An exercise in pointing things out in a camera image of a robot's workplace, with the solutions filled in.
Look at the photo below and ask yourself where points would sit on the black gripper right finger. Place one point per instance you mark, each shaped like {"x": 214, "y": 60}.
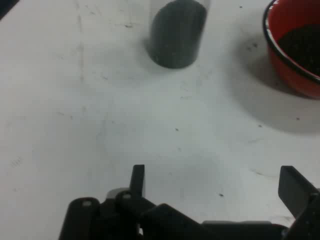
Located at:
{"x": 303, "y": 200}

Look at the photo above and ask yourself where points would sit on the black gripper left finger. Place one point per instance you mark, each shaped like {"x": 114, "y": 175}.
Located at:
{"x": 112, "y": 220}

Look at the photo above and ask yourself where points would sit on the clear plastic jar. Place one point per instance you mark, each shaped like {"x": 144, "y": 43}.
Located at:
{"x": 177, "y": 37}

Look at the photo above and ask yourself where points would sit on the red enamel bowl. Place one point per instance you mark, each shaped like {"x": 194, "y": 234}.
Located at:
{"x": 282, "y": 65}

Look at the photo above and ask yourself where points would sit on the black seed pile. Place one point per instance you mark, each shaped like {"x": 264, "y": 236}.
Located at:
{"x": 302, "y": 47}

